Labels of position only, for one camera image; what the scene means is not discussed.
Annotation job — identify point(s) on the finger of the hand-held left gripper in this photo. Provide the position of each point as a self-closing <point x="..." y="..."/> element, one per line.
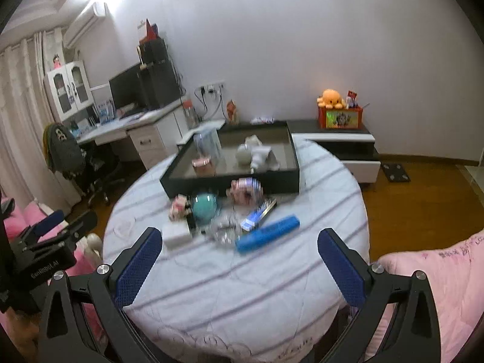
<point x="81" y="225"/>
<point x="47" y="222"/>

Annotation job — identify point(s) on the white glass door cabinet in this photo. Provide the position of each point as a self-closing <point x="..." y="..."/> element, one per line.
<point x="68" y="87"/>

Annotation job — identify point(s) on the red paper bag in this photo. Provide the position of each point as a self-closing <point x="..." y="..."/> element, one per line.
<point x="149" y="32"/>

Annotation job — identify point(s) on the pink striped packet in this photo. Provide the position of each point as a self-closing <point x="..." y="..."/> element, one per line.
<point x="245" y="191"/>

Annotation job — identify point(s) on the blue box on desk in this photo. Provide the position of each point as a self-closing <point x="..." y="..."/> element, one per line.
<point x="106" y="111"/>

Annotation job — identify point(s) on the clear plastic wrapper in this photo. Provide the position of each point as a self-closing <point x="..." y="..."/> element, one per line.
<point x="223" y="232"/>

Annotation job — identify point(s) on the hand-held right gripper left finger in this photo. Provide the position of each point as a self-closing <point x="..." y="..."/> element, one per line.
<point x="138" y="268"/>

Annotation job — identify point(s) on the white air conditioner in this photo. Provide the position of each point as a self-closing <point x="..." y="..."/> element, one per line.
<point x="85" y="24"/>

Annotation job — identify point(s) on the black box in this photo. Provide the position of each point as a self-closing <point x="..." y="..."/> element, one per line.
<point x="153" y="51"/>

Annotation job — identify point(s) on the clear blue plastic container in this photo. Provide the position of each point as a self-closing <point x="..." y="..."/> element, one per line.
<point x="207" y="145"/>

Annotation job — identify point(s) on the orange octopus plush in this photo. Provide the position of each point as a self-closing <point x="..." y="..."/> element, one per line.
<point x="331" y="99"/>

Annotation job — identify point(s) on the small doll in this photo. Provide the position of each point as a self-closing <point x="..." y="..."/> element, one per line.
<point x="56" y="62"/>

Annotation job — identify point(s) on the pink bedding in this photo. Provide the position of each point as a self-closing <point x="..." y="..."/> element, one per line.
<point x="15" y="223"/>

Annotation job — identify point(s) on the white wall power strip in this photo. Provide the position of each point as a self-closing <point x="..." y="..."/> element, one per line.
<point x="211" y="87"/>

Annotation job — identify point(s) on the grey jacket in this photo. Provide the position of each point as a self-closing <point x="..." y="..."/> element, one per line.
<point x="62" y="151"/>

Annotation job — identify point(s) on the black floor scale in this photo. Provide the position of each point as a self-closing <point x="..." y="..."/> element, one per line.
<point x="395" y="172"/>

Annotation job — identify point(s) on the black office chair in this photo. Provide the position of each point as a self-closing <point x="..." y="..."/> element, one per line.
<point x="102" y="170"/>

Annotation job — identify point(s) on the small blue white box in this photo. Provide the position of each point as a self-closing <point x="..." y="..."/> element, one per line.
<point x="249" y="224"/>

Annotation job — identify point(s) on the pink figure toy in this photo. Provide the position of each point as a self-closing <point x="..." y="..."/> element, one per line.
<point x="178" y="208"/>

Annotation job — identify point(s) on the black white low cabinet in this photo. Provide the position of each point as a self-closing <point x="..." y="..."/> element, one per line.
<point x="340" y="136"/>

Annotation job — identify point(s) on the pink printed blanket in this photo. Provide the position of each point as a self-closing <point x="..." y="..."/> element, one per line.
<point x="453" y="291"/>

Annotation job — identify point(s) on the printed packet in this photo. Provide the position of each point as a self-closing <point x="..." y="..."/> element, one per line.
<point x="262" y="120"/>

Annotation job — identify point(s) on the white bed frame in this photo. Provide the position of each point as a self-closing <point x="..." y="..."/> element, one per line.
<point x="93" y="244"/>

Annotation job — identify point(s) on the beige curtain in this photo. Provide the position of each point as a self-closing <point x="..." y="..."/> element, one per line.
<point x="22" y="121"/>

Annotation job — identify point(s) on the long blue case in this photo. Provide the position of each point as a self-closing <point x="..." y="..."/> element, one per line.
<point x="268" y="233"/>

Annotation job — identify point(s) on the white plush toy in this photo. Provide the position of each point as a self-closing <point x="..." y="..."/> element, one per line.
<point x="254" y="141"/>

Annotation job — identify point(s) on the black storage tray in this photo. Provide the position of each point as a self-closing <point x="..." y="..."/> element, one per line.
<point x="177" y="184"/>

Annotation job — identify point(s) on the black comb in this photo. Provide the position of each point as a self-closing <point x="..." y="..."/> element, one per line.
<point x="266" y="207"/>

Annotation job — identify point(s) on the red printed box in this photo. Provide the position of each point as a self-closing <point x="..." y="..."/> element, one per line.
<point x="340" y="119"/>

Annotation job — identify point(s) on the black computer monitor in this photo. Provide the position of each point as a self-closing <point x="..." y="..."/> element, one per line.
<point x="126" y="87"/>

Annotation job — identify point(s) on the black computer tower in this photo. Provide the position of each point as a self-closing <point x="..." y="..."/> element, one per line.
<point x="158" y="83"/>

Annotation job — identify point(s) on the grey ball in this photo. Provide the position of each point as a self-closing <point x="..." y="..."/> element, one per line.
<point x="244" y="155"/>

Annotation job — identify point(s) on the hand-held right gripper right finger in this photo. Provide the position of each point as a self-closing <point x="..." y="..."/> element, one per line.
<point x="342" y="272"/>

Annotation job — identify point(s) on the white desk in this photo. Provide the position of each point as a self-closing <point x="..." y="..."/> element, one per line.
<point x="151" y="140"/>

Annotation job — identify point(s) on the rose gold round tin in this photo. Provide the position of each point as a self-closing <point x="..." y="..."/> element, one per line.
<point x="203" y="167"/>

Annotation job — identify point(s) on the white plug adapter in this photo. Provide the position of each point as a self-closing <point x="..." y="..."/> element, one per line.
<point x="261" y="158"/>

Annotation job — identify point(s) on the teal round case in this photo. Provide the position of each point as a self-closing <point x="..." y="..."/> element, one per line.
<point x="204" y="206"/>

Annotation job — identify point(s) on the jar with red lid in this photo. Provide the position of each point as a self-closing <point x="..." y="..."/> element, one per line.
<point x="190" y="115"/>

